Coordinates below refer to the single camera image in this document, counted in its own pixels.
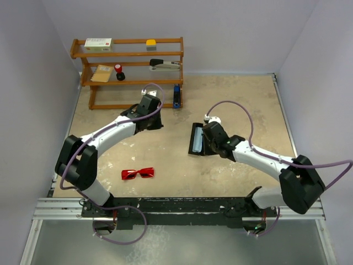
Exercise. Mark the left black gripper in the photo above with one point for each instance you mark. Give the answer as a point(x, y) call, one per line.
point(158, 125)

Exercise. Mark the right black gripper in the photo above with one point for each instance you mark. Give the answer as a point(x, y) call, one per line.
point(207, 150)

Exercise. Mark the blue cleaning cloth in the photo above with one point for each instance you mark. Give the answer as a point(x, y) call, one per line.
point(197, 142)

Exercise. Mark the black glasses case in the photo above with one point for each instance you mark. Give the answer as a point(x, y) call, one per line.
point(205, 149)

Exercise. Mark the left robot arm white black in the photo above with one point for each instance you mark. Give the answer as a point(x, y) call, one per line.
point(78, 160)

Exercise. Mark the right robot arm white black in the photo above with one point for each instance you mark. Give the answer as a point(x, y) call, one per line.
point(299, 186)

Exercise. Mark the red sunglasses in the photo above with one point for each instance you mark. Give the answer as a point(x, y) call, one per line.
point(129, 174)

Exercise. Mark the blue black stapler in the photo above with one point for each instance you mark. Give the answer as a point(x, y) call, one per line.
point(176, 96)

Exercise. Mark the black white stapler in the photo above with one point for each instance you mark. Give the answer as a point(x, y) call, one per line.
point(163, 65)

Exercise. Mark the red black stamp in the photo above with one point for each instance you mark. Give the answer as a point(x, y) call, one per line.
point(120, 76)

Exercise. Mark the wooden three-tier shelf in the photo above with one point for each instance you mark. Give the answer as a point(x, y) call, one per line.
point(132, 55)

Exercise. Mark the brown spiral notebook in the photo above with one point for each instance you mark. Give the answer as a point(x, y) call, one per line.
point(102, 74)

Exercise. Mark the yellow grey eraser block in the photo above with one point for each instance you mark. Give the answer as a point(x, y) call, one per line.
point(151, 45)

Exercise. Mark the white green box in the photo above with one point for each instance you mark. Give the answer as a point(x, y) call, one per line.
point(98, 45)

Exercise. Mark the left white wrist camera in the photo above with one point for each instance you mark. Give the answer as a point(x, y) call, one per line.
point(146, 91)

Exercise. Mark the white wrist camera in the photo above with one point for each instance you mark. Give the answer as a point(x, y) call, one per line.
point(146, 91)
point(209, 119)

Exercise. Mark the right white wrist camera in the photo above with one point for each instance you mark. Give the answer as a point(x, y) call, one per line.
point(209, 119)

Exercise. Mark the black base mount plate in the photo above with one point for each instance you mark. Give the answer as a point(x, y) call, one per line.
point(126, 212)

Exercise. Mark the aluminium frame rail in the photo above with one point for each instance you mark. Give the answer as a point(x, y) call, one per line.
point(71, 209)

